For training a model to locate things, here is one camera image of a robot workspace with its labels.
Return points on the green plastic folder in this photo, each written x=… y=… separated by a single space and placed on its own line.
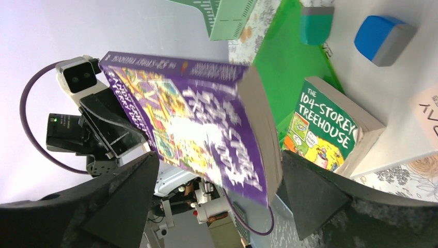
x=283 y=63

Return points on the blue stamp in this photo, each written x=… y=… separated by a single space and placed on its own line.
x=381 y=39

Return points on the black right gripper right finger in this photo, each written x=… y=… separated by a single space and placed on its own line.
x=330 y=210

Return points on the white sketch pad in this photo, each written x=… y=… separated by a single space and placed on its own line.
x=388 y=93

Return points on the green plastic file organizer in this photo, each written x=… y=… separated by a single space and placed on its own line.
x=224 y=19

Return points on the teal stamp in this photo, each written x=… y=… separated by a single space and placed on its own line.
x=315 y=24

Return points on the purple 52-storey treehouse book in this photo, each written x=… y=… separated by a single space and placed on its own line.
x=209 y=118

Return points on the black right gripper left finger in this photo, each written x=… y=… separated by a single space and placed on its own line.
x=107 y=211

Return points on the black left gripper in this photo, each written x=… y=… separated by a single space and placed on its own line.
x=108 y=129

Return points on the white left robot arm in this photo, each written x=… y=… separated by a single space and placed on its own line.
x=176 y=191

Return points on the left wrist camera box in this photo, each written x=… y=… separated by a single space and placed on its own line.
x=77 y=77

